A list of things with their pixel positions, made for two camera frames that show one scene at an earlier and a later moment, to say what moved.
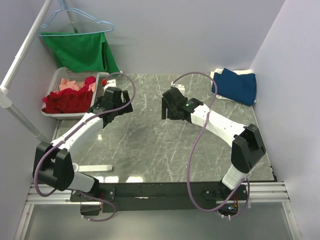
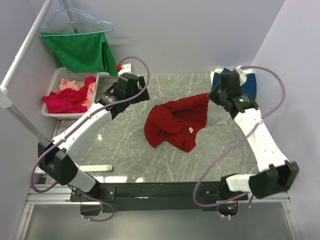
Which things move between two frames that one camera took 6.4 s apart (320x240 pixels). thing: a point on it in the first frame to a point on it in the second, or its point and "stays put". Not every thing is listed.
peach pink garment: (65, 84) stays put
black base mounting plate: (143, 196) stays put
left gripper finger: (126, 99) to (145, 95)
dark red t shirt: (75, 100) to (177, 121)
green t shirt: (88, 52) stays put
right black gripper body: (170, 107) to (218, 95)
